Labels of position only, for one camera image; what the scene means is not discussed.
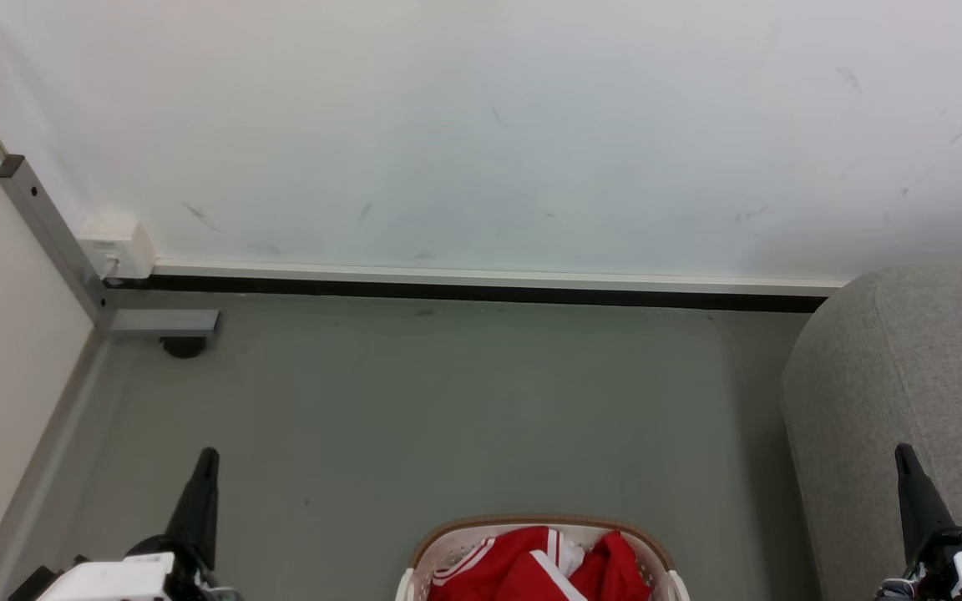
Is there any red garment with white stripes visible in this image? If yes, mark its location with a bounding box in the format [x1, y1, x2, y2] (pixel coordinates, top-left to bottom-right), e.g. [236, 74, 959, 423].
[428, 526, 590, 601]

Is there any white wall socket box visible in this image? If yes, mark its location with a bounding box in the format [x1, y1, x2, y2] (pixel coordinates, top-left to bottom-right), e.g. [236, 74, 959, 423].
[78, 215, 156, 280]

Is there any white plastic laundry basket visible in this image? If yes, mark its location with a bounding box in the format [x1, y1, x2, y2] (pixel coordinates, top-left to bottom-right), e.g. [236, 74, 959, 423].
[396, 515, 691, 601]

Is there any grey fabric sofa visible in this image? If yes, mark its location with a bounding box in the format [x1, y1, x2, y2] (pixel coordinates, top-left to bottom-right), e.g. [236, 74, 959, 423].
[782, 265, 962, 601]

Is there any white and black baseboard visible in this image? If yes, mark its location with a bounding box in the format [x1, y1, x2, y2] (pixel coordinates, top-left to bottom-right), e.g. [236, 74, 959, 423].
[105, 260, 849, 314]

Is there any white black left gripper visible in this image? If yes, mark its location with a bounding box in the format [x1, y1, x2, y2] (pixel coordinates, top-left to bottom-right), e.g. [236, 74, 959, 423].
[34, 447, 240, 601]

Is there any grey metal frame post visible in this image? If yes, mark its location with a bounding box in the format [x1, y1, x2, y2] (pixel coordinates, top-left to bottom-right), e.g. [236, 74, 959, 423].
[0, 154, 221, 339]

